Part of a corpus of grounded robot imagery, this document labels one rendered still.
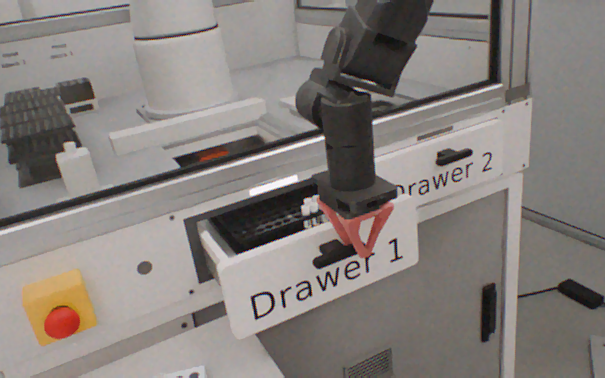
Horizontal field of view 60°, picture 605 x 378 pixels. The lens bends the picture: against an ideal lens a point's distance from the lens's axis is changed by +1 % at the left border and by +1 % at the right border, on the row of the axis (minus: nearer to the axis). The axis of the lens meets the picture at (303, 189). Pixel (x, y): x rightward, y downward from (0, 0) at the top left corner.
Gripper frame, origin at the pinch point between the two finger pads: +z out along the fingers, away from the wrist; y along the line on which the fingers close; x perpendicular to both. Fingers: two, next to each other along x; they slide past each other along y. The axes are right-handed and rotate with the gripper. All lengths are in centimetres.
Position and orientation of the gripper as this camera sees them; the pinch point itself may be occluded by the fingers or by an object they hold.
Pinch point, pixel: (357, 245)
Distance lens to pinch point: 67.9
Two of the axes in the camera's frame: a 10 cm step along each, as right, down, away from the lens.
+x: -8.9, 2.8, -3.7
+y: -4.5, -3.3, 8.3
